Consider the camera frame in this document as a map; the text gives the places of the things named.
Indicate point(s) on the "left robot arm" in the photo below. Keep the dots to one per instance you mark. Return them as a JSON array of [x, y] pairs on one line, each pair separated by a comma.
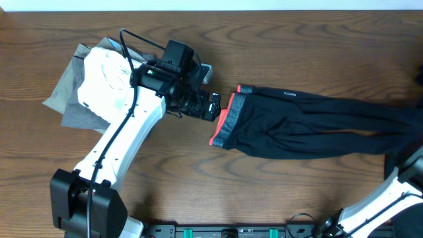
[[131, 94]]

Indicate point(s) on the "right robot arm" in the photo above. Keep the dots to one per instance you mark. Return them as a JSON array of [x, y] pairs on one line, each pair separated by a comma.
[[401, 190]]

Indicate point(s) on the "white t-shirt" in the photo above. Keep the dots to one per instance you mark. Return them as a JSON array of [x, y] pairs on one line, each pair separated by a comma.
[[105, 84]]

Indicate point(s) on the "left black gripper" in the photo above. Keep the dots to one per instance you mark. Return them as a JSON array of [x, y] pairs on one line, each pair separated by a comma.
[[214, 107]]

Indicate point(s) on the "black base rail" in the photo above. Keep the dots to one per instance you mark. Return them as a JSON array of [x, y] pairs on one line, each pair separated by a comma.
[[292, 228]]

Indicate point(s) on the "grey folded garment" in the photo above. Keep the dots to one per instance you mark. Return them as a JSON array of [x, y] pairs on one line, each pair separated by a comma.
[[64, 97]]

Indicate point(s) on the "black leggings red waistband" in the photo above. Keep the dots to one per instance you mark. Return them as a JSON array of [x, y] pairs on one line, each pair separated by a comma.
[[283, 124]]

